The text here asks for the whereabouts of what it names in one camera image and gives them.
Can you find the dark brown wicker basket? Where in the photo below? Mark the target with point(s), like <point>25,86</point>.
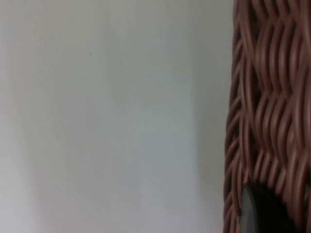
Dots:
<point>272,97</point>

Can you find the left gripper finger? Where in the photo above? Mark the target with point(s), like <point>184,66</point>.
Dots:
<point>262,213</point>

